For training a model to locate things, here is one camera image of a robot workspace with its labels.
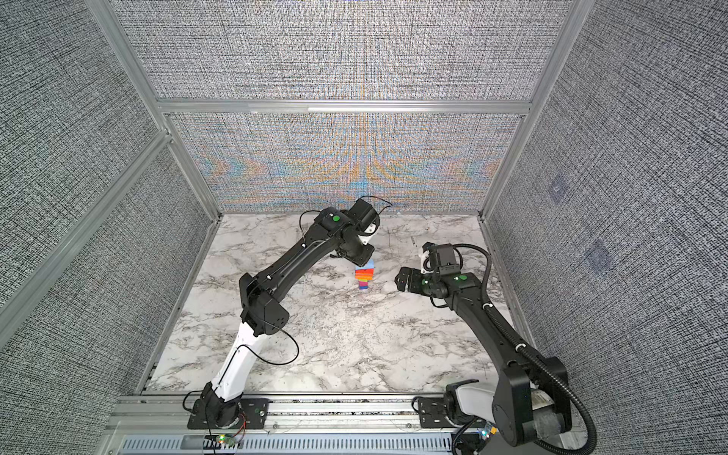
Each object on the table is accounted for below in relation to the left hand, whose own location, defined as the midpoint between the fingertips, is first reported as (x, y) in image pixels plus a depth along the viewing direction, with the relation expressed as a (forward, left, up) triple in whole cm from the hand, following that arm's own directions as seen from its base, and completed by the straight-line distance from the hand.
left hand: (364, 258), depth 87 cm
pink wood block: (-1, 0, -13) cm, 13 cm away
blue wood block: (-1, 0, -14) cm, 14 cm away
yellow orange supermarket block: (-2, 0, -9) cm, 10 cm away
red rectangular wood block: (-1, 0, -5) cm, 5 cm away
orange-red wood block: (-2, 0, -8) cm, 8 cm away
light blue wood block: (-7, -1, +6) cm, 9 cm away
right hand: (-7, -13, -2) cm, 15 cm away
